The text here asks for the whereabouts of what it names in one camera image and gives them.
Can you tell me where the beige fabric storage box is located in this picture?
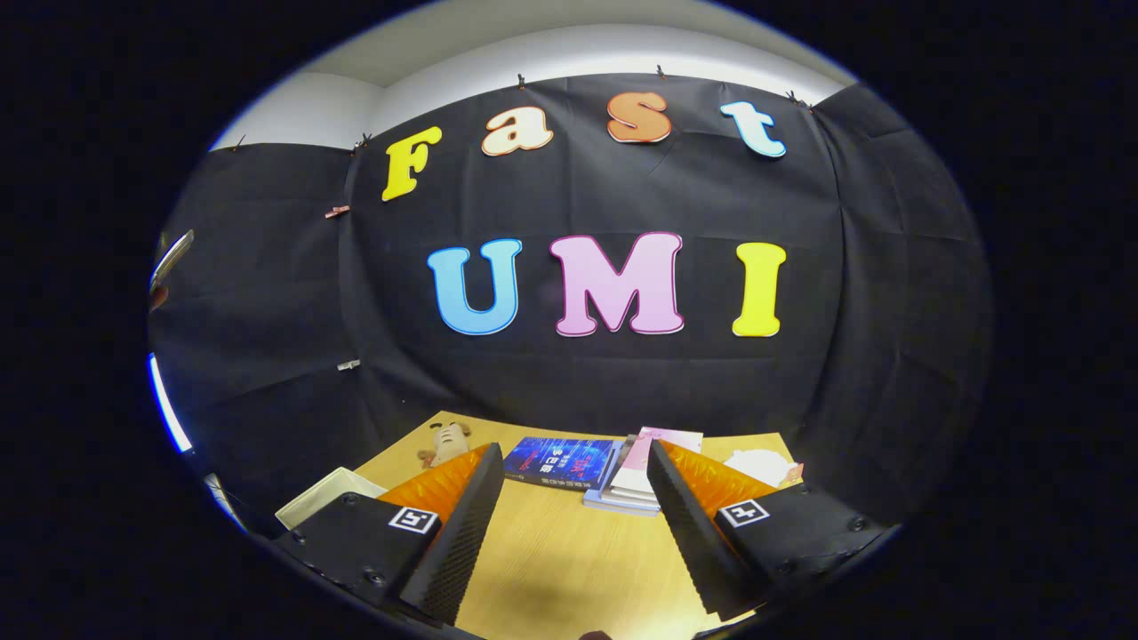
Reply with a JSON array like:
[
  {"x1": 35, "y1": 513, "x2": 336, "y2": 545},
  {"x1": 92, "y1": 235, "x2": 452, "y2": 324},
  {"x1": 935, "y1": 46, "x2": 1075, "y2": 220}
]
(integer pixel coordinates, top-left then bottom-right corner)
[{"x1": 276, "y1": 467, "x2": 388, "y2": 532}]

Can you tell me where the blue-edged book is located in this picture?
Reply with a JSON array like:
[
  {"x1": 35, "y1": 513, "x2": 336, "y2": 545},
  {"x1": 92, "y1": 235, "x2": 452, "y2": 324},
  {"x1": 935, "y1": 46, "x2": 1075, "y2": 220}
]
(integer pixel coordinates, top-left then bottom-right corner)
[{"x1": 582, "y1": 484, "x2": 661, "y2": 517}]

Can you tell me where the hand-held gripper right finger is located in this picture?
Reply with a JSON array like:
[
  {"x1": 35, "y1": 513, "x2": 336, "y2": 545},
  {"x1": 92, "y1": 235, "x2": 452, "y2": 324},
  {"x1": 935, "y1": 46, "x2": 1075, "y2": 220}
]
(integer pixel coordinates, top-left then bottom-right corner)
[{"x1": 646, "y1": 438, "x2": 890, "y2": 623}]

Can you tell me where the brown dog plush toy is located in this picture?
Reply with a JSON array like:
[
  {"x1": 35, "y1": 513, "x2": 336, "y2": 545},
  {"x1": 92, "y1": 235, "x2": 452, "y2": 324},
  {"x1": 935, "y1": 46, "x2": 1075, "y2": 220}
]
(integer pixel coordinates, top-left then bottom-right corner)
[{"x1": 418, "y1": 421, "x2": 472, "y2": 469}]

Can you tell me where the glowing white screen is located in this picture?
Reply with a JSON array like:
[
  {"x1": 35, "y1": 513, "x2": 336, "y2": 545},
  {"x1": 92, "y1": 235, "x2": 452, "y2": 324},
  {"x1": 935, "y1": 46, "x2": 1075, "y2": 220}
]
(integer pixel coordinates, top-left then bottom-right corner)
[{"x1": 147, "y1": 354, "x2": 192, "y2": 454}]

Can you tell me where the dark blue book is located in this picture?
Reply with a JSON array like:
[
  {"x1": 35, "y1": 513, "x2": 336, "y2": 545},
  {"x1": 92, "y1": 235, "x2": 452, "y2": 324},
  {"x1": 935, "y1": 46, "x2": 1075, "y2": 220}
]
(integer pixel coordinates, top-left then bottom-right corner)
[{"x1": 503, "y1": 436, "x2": 623, "y2": 492}]

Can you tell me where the pink cover book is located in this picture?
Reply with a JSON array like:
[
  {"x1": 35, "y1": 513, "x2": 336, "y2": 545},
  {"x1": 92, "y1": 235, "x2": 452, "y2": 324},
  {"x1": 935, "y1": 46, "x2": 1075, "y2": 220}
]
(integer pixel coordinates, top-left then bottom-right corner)
[{"x1": 612, "y1": 427, "x2": 703, "y2": 499}]

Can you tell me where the white plush toy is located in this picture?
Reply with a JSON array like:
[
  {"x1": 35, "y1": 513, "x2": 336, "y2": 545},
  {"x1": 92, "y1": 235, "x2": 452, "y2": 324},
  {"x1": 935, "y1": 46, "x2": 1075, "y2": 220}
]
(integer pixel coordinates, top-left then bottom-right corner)
[{"x1": 725, "y1": 449, "x2": 805, "y2": 490}]

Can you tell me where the white book under pink book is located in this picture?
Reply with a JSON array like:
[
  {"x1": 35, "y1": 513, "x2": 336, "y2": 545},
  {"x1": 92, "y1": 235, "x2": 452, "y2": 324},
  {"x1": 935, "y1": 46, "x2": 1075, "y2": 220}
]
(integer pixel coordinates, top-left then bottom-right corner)
[{"x1": 600, "y1": 436, "x2": 663, "y2": 509}]

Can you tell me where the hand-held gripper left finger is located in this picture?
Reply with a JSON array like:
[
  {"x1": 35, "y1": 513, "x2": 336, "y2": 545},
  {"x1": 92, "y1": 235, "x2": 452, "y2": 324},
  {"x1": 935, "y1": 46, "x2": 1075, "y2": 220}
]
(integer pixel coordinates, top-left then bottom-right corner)
[{"x1": 271, "y1": 442, "x2": 506, "y2": 626}]

